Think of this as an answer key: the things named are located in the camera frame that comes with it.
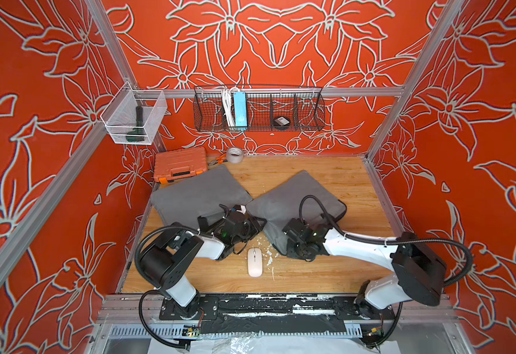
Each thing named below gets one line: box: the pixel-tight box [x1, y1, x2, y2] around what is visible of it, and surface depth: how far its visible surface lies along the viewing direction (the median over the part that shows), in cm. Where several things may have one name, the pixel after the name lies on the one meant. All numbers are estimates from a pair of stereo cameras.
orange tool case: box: [154, 146, 208, 185], surface depth 113 cm
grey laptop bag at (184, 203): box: [150, 164, 253, 230], surface depth 102 cm
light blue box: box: [233, 91, 248, 127], surface depth 91 cm
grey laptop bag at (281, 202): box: [246, 170, 348, 256], surface depth 97 cm
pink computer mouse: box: [247, 247, 264, 279], surface depth 83 cm
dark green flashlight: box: [125, 105, 146, 142], surface depth 81 cm
